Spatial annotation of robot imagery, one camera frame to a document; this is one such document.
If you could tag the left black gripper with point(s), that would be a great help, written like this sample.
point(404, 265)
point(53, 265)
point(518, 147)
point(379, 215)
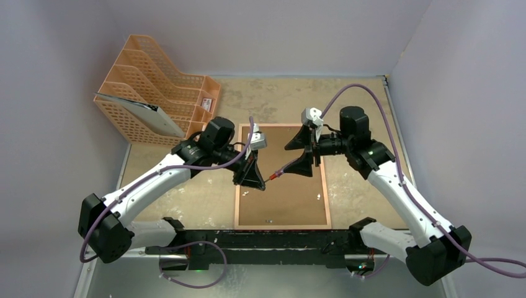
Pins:
point(249, 166)

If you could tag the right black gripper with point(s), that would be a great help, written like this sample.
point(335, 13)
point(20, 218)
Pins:
point(311, 148)

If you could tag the blue red screwdriver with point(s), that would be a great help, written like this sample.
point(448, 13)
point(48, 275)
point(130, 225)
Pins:
point(275, 175)

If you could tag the pink picture frame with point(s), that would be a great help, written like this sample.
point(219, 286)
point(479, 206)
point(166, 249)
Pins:
point(290, 202)

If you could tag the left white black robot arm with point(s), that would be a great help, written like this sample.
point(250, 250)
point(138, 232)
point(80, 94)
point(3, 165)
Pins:
point(104, 221)

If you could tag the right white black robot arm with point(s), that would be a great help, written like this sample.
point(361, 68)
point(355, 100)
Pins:
point(427, 250)

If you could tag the red white small box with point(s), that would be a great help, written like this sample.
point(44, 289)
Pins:
point(207, 104)

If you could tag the orange plastic file organizer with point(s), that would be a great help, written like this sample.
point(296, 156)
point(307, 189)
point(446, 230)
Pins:
point(150, 101)

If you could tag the grey folder in organizer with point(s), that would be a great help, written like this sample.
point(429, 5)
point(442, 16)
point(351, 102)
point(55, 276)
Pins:
point(151, 115)

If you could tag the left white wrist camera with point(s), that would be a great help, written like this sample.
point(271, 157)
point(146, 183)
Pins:
point(256, 138)

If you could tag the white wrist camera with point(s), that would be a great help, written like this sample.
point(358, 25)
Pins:
point(256, 138)
point(312, 117)

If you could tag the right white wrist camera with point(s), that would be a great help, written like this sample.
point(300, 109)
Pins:
point(312, 117)

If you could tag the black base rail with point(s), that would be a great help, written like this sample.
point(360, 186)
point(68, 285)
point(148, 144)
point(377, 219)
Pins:
point(333, 249)

